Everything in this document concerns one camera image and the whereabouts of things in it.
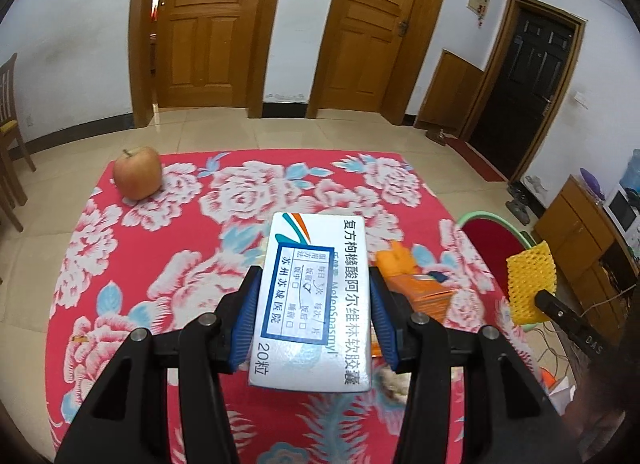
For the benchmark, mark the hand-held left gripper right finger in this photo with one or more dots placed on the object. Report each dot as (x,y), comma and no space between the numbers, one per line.
(384,316)

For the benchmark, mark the wooden wall panel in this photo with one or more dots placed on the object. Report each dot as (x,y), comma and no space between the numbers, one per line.
(450,89)

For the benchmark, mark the blue water jug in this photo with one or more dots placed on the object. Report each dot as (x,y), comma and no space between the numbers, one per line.
(632,172)

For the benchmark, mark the orange snack packet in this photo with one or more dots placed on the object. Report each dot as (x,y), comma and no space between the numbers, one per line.
(415,279)

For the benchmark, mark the beige ginger piece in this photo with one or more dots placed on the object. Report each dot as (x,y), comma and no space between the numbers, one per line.
(392,384)

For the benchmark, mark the brown slipper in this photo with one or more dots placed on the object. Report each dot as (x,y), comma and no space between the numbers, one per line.
(440,137)

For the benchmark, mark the wooden door ajar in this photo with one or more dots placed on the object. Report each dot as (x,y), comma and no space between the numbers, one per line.
(205,24)

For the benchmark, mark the purple plastic item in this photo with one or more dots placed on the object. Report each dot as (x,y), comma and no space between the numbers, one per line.
(592,183)

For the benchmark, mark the white microwave oven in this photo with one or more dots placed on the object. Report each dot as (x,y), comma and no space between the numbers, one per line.
(620,209)

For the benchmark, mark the white wall switch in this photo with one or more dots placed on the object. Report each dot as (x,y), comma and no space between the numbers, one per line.
(581,98)

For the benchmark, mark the red basin with green rim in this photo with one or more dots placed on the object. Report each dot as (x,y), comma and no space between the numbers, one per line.
(490,244)

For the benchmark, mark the wooden door with latch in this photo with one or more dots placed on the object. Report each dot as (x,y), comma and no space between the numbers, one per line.
(370,29)

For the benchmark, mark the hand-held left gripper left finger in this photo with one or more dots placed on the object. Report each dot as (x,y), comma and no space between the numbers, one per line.
(244,326)

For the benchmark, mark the small orange item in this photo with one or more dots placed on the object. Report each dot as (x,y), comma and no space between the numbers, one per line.
(549,379)

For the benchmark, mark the white medicine box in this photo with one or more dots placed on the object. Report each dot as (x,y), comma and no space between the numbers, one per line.
(310,294)

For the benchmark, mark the red floral tablecloth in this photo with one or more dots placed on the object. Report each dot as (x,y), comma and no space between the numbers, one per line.
(175,244)

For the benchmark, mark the pair of dark shoes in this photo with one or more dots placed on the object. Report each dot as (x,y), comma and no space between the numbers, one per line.
(519,204)

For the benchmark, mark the red doormat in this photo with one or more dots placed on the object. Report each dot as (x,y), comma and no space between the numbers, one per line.
(475,157)

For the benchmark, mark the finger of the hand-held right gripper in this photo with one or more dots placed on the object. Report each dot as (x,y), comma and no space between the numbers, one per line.
(567,319)

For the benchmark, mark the yellow foam fruit net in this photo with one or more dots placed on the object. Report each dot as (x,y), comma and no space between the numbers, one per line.
(530,269)

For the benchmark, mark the wooden chair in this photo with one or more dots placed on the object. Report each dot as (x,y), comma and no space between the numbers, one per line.
(9,144)

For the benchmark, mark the apple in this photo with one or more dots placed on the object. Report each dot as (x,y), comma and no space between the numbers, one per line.
(137,172)

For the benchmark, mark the wooden cabinet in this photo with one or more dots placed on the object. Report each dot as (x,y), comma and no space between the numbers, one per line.
(575,234)

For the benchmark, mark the black entrance door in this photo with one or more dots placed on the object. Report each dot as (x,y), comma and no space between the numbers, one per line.
(525,84)

